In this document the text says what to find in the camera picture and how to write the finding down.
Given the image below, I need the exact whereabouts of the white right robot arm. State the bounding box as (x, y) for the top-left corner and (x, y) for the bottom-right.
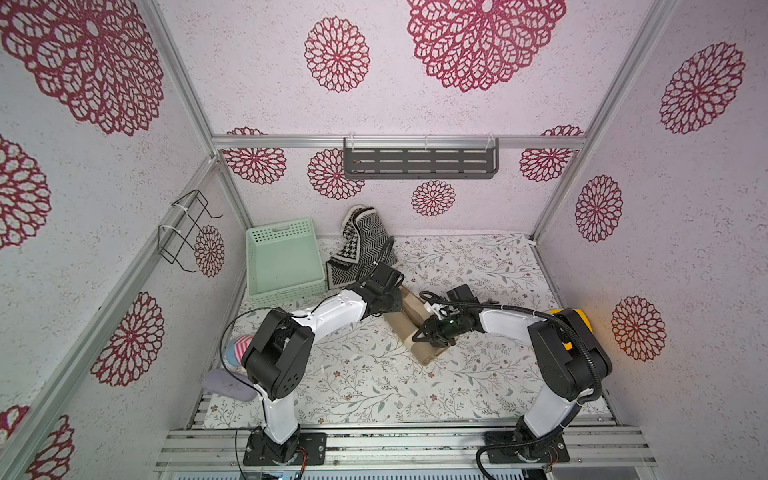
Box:
(413, 285), (613, 441)

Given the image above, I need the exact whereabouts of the grey purple rolled cloth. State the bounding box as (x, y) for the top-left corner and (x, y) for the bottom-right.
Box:
(202, 368), (258, 402)

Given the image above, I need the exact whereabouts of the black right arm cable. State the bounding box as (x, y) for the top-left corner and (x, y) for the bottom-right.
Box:
(418, 290), (604, 480)

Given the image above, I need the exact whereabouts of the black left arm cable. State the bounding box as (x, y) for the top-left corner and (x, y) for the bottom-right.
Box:
(218, 236), (397, 480)

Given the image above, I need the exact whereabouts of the plush doll black hair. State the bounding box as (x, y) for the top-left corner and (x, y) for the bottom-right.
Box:
(224, 335), (253, 374)

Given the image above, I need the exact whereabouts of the dark grey wall shelf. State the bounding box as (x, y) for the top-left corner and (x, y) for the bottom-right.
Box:
(342, 138), (499, 180)

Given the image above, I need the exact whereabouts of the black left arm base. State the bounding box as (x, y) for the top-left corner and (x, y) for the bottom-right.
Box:
(242, 428), (327, 467)

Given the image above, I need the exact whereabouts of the brown beige plaid scarf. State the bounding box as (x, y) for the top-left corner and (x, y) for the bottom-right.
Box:
(383, 286), (446, 366)

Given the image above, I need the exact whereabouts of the black wire wall rack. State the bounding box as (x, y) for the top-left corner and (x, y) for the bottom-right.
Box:
(156, 189), (226, 278)

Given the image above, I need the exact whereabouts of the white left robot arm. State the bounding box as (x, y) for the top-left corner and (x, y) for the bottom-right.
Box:
(241, 264), (404, 446)

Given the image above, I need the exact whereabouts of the black white zigzag scarf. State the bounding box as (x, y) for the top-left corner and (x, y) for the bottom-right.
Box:
(326, 205), (397, 290)

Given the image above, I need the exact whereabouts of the aluminium corner frame post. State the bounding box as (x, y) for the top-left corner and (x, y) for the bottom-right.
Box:
(529, 0), (678, 247)

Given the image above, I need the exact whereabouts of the mint green plastic basket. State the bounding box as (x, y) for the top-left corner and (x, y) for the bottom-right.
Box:
(245, 218), (327, 306)

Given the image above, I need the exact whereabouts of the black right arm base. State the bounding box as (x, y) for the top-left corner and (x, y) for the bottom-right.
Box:
(484, 429), (571, 465)

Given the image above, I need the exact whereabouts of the yellow fabric hat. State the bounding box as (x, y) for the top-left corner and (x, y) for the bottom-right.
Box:
(549, 308), (593, 333)

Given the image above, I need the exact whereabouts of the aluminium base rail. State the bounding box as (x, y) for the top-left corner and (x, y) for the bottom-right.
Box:
(151, 417), (657, 473)

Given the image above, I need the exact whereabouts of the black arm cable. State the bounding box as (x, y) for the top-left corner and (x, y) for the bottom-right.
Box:
(418, 290), (604, 480)
(218, 236), (397, 480)

